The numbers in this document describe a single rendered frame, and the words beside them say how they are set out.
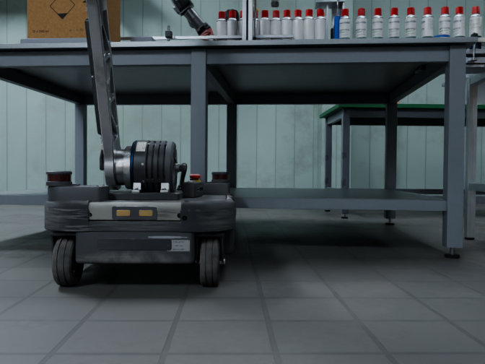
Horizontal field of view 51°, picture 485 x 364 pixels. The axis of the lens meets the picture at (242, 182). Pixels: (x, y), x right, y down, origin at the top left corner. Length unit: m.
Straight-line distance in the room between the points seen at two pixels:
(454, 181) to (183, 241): 1.12
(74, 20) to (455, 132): 1.55
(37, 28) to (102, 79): 0.86
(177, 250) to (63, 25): 1.19
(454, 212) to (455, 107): 0.40
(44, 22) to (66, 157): 3.43
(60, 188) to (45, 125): 4.25
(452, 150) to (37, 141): 4.48
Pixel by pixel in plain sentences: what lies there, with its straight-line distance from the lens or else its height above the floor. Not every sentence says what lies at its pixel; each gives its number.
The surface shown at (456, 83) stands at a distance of 2.11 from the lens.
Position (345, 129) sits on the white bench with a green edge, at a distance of 3.62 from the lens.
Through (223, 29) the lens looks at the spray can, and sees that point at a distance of 2.51.
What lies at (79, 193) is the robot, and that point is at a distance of 1.45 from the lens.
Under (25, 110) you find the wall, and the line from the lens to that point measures 5.79.
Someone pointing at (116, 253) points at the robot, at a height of 0.10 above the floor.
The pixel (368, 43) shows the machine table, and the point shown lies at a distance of 2.04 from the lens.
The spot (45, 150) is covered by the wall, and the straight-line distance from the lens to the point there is 5.68.
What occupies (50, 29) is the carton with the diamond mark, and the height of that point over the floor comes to 0.89.
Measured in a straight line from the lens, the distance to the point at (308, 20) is 2.49.
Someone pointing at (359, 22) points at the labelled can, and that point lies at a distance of 2.52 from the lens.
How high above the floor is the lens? 0.33
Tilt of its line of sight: 1 degrees down
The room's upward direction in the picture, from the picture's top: straight up
